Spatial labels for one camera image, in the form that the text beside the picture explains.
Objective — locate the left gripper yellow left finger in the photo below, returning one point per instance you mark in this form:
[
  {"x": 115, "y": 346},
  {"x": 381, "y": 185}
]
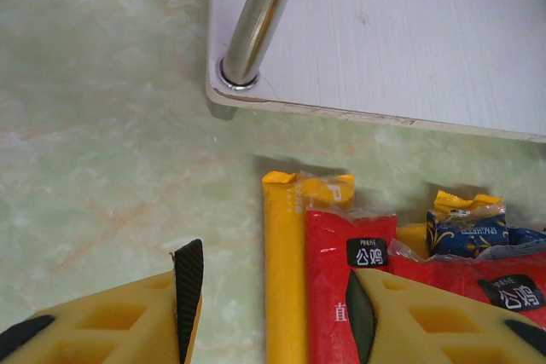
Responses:
[{"x": 106, "y": 325}]

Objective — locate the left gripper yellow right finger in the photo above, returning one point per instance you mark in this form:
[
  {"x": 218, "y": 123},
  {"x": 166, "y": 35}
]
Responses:
[{"x": 426, "y": 325}]

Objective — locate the red spaghetti bag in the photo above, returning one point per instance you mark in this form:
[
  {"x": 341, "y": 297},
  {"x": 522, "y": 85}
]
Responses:
[
  {"x": 324, "y": 279},
  {"x": 448, "y": 272}
]

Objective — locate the yellow spaghetti bag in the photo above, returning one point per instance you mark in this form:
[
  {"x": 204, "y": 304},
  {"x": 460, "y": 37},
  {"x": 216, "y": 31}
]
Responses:
[
  {"x": 448, "y": 201},
  {"x": 411, "y": 238},
  {"x": 283, "y": 274}
]

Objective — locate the blue spaghetti bag gold ornaments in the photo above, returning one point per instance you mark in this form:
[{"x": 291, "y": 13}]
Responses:
[{"x": 460, "y": 236}]

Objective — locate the blue spaghetti bag with portrait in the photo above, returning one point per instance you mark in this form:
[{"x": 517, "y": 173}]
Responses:
[{"x": 529, "y": 238}]

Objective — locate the white two-tier shelf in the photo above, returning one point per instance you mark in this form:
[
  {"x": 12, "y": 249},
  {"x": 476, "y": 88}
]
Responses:
[{"x": 384, "y": 40}]

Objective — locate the chrome shelf leg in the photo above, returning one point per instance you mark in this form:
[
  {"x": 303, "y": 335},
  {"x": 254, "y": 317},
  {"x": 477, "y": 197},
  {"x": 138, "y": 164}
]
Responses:
[{"x": 256, "y": 19}]

